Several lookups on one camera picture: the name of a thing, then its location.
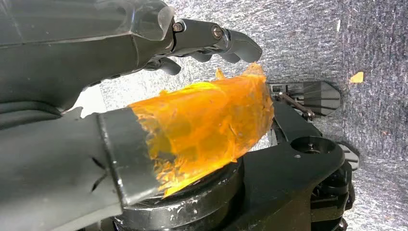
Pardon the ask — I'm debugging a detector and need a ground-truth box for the orange tape wrap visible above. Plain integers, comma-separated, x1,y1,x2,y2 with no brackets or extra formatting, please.
129,63,275,198

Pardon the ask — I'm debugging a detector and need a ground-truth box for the black robot leg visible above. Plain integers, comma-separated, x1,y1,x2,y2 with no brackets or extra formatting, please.
113,99,356,231

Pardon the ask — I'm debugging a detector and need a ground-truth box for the grey ribbed robot foot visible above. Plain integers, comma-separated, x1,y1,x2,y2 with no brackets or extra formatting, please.
338,143,360,171
268,81,342,118

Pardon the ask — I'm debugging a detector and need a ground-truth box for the yellow paper scrap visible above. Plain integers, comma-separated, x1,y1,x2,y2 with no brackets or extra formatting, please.
350,71,365,84

